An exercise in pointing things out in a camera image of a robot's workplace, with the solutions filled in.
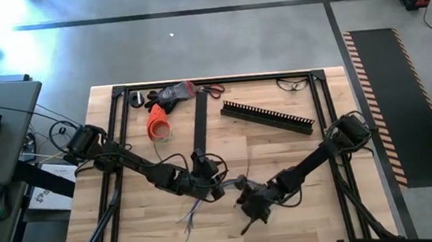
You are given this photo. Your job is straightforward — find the grey and black work glove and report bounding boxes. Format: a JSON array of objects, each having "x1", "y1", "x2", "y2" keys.
[{"x1": 142, "y1": 79, "x2": 204, "y2": 116}]

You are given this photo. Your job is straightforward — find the flat black duct cover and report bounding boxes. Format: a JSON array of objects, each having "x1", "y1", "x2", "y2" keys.
[{"x1": 188, "y1": 91, "x2": 214, "y2": 154}]

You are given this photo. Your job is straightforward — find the black floor mat striped edges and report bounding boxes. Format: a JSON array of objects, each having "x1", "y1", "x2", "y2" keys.
[{"x1": 342, "y1": 22, "x2": 432, "y2": 195}]

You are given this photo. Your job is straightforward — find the black zip tie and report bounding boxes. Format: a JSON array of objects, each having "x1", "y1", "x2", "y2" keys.
[{"x1": 242, "y1": 153, "x2": 253, "y2": 180}]

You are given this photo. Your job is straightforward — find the black slotted cable duct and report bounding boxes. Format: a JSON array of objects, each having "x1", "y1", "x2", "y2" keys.
[{"x1": 219, "y1": 91, "x2": 316, "y2": 144}]

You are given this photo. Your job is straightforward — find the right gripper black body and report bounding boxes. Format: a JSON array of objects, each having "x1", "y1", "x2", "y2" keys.
[{"x1": 233, "y1": 171, "x2": 287, "y2": 227}]

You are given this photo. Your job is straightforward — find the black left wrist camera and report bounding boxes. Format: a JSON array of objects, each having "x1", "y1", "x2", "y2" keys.
[{"x1": 188, "y1": 146, "x2": 221, "y2": 180}]

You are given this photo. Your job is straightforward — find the black tape roll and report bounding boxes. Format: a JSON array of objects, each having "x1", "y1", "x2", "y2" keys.
[{"x1": 127, "y1": 90, "x2": 146, "y2": 108}]

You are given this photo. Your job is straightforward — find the black aluminium table frame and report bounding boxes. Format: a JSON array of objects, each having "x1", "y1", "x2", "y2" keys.
[{"x1": 45, "y1": 59, "x2": 404, "y2": 242}]

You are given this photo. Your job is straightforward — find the white cable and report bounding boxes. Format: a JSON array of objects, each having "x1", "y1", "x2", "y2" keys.
[{"x1": 173, "y1": 197, "x2": 207, "y2": 225}]

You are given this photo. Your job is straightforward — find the white cardboard box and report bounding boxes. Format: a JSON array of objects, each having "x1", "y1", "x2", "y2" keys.
[{"x1": 23, "y1": 160, "x2": 81, "y2": 215}]

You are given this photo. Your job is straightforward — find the clear safety glasses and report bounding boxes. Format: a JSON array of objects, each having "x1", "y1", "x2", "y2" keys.
[{"x1": 275, "y1": 75, "x2": 310, "y2": 93}]

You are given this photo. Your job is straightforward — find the red-handled scissors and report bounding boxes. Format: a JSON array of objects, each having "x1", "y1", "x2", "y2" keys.
[{"x1": 199, "y1": 82, "x2": 226, "y2": 102}]

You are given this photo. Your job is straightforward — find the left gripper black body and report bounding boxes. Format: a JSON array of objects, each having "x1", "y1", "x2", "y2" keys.
[{"x1": 173, "y1": 167, "x2": 218, "y2": 202}]

